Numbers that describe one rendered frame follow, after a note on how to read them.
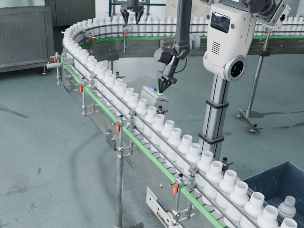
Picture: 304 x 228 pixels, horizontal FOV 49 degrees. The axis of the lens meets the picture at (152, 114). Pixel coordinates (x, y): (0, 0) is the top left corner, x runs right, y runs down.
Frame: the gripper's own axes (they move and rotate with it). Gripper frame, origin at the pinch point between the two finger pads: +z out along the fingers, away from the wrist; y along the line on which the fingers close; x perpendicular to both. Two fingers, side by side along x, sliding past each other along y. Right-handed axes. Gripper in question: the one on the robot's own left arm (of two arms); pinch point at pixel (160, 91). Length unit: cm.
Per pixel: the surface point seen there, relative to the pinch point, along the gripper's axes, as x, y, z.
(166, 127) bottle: -18.5, 33.1, 4.0
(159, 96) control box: -3.1, 3.7, 1.5
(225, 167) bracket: -6, 58, 7
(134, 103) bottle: -18.1, 6.7, 6.0
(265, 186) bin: 31, 56, 18
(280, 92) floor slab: 304, -124, 9
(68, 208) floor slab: 5, -54, 118
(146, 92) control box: -4.0, -5.7, 3.6
